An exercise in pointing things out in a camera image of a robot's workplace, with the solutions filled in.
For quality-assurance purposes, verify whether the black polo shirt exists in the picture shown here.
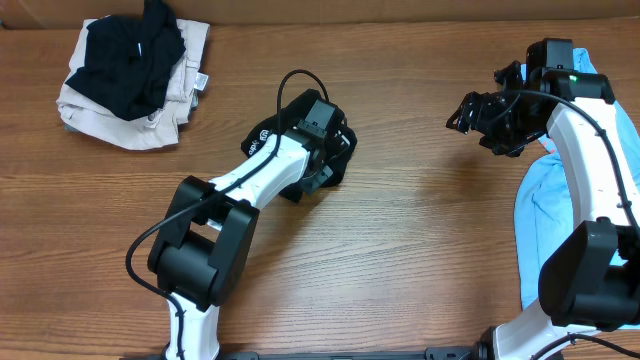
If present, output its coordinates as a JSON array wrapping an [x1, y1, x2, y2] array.
[[241, 89, 357, 203]]

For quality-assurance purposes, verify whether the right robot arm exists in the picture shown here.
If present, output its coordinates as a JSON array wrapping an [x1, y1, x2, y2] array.
[[446, 38, 639, 359]]

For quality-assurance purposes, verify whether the folded black garment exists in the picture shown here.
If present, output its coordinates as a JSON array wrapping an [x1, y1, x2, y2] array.
[[66, 0, 185, 121]]

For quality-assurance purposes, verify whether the light blue t-shirt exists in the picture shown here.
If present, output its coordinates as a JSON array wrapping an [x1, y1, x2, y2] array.
[[514, 48, 639, 310]]

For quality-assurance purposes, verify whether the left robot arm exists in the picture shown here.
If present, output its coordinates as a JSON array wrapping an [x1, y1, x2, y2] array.
[[147, 94, 356, 359]]

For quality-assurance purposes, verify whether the folded beige garment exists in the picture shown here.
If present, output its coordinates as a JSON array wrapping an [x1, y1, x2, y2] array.
[[56, 19, 210, 151]]

